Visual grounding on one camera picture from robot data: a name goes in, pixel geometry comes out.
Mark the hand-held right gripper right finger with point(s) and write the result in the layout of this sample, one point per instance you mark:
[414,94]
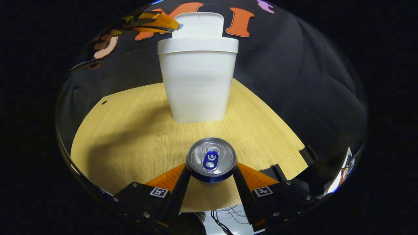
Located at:
[245,199]

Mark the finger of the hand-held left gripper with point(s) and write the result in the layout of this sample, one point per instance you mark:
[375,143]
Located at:
[156,18]
[156,29]

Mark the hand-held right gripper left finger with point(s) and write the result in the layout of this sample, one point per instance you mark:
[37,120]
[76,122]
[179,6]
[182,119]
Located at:
[179,195]

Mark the blue pop can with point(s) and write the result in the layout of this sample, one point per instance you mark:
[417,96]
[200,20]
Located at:
[211,158]

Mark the white desktop garbage bin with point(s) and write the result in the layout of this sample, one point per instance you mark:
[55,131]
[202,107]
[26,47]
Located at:
[199,81]

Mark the white printed sheet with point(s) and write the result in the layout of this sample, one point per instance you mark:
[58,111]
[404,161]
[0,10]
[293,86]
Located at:
[343,169]

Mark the black backdrop cloth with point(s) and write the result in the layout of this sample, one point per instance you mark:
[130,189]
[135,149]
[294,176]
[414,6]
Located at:
[294,81]

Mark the black table bracket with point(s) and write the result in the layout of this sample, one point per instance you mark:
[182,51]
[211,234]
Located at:
[274,173]
[308,155]

